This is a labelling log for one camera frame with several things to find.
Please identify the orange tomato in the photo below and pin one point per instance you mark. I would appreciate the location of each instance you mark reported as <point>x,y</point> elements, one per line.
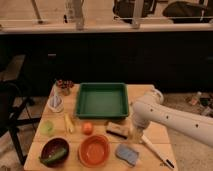
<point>87,128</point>

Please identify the dark brown bowl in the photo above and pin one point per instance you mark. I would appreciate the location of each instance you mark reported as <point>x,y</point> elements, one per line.
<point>51,147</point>

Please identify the wooden board eraser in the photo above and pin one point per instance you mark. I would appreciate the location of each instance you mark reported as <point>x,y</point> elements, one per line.
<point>117,129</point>

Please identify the green cucumber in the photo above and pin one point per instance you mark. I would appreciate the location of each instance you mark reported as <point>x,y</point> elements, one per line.
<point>59,154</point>

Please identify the green cup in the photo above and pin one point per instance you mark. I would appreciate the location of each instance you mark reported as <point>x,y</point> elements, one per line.
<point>47,128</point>

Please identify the pot of dark flowers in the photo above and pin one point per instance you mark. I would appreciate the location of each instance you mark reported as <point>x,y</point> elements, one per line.
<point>64,86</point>

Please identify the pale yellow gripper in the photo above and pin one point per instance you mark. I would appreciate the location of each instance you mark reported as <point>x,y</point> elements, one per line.
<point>135,134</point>

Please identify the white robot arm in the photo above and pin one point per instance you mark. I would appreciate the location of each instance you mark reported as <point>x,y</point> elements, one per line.
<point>149,108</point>

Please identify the black chair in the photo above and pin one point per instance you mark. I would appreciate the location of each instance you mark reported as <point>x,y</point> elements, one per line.
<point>9,114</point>

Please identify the blue sponge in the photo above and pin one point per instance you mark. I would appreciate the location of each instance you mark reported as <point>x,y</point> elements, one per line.
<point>127,154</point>

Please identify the green plastic tray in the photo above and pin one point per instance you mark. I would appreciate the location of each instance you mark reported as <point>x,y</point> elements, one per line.
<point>102,101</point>

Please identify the orange bowl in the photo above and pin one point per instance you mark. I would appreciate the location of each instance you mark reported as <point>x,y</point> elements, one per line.
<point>94,151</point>

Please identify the white utensil in bowl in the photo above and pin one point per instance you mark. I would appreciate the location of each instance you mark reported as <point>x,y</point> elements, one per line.
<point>56,96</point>

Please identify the small white bowl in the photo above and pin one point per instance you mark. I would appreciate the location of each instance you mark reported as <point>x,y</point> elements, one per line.
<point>58,109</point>

